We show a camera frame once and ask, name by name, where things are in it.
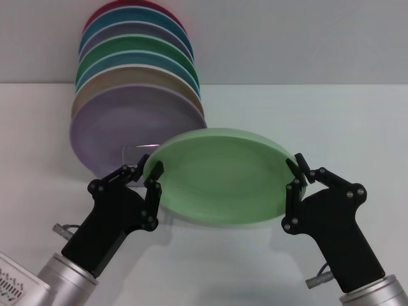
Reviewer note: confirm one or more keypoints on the lilac plate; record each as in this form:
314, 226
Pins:
127, 114

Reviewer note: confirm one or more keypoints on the grey purple plate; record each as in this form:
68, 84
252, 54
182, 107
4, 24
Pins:
137, 28

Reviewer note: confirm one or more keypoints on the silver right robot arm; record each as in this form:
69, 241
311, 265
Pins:
376, 293

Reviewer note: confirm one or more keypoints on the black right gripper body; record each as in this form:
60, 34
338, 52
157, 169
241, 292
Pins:
338, 229

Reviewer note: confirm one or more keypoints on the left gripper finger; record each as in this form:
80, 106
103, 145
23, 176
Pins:
127, 175
153, 194

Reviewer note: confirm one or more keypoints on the light green plate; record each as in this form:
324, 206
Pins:
223, 178

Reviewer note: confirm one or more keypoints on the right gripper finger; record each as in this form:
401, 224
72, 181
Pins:
325, 177
293, 197

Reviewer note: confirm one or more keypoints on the light blue plate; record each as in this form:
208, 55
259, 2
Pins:
134, 59

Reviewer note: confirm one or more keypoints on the dark green plate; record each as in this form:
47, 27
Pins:
134, 43

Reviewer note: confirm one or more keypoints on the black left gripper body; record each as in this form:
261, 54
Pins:
111, 220

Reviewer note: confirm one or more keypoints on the beige plate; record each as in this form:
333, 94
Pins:
127, 76

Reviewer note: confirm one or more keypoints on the deep blue plate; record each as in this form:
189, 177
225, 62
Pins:
137, 14

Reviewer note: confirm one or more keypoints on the maroon plate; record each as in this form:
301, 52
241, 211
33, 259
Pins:
134, 2

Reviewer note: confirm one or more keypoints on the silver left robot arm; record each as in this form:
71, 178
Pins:
63, 277

